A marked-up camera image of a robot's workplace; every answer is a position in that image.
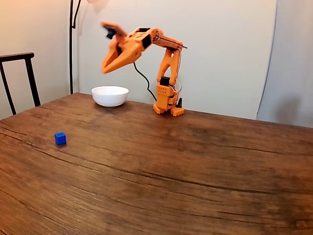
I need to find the black camera on orange mount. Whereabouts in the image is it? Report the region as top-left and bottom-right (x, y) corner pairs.
(100, 20), (128, 40)

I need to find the blue cube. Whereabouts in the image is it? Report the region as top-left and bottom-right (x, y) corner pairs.
(54, 132), (67, 146)

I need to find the black cable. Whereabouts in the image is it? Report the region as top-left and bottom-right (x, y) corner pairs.
(133, 62), (157, 102)

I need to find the white backdrop sheet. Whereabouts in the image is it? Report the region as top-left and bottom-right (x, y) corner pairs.
(78, 0), (279, 120)

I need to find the black chair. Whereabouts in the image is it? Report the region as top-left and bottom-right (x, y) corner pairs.
(0, 52), (42, 116)

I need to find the black floor lamp pole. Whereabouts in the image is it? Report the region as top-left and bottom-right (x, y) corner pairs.
(69, 0), (82, 95)

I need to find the white bowl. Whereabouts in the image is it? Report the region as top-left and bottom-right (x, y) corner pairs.
(91, 85), (130, 108)

